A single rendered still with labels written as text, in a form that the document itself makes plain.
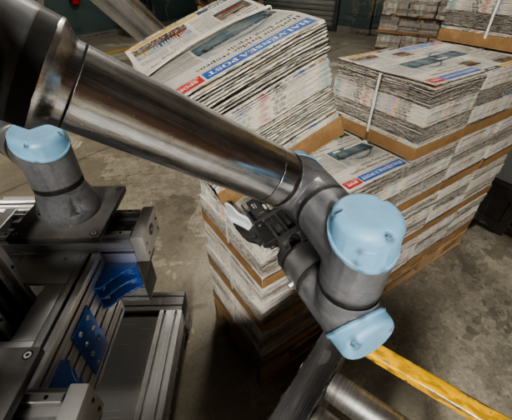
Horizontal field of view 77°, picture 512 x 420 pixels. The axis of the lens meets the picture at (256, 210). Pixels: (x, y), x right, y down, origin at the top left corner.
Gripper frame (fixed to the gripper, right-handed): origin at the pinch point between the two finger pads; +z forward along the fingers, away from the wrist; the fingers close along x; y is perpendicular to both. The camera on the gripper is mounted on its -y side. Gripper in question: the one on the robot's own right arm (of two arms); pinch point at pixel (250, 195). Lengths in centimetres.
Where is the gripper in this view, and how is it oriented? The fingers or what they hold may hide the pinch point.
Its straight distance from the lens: 63.8
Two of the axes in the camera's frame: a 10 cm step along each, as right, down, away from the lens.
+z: -4.3, -5.6, 7.0
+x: -8.4, 5.3, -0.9
